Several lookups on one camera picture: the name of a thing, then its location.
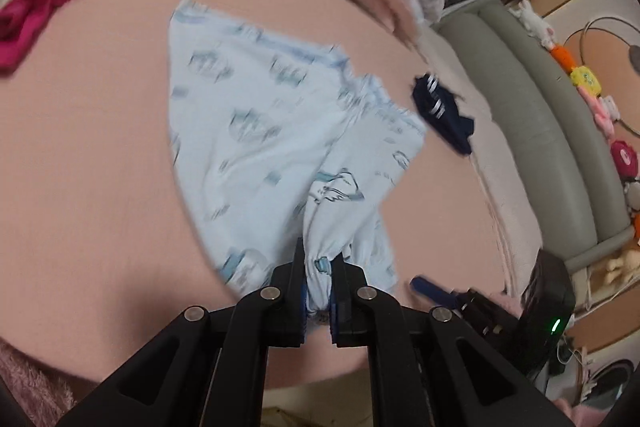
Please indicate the orange plush toy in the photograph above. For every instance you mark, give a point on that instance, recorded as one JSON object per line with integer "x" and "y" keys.
{"x": 562, "y": 57}

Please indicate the pink plush toy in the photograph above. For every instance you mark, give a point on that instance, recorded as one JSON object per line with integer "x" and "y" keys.
{"x": 607, "y": 119}

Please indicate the light blue printed pants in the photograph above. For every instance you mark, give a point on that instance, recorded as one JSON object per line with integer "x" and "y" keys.
{"x": 250, "y": 132}

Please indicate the green padded headboard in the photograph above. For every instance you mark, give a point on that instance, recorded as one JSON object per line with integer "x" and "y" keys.
{"x": 550, "y": 132}

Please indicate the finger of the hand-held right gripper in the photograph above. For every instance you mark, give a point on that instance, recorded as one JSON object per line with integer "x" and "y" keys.
{"x": 430, "y": 288}

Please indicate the magenta garment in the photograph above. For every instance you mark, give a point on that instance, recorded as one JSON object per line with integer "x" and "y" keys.
{"x": 40, "y": 12}

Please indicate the pink fluffy blanket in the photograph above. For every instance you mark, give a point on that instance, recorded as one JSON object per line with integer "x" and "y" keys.
{"x": 30, "y": 382}

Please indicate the navy folded garment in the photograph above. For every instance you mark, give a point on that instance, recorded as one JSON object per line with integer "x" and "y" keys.
{"x": 445, "y": 117}

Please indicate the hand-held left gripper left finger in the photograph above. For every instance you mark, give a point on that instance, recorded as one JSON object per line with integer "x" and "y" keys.
{"x": 302, "y": 312}

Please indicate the white plush toy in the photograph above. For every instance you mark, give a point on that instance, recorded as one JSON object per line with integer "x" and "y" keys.
{"x": 532, "y": 24}

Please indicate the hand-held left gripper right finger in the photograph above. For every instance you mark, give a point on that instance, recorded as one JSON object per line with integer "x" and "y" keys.
{"x": 336, "y": 322}

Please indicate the yellow plush toy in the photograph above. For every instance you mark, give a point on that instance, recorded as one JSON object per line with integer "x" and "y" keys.
{"x": 586, "y": 79}

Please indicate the beige bunny plush toy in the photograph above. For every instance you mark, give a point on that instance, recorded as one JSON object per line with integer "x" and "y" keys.
{"x": 620, "y": 267}

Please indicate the red round plush toy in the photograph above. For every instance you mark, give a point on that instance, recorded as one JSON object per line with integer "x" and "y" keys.
{"x": 625, "y": 157}

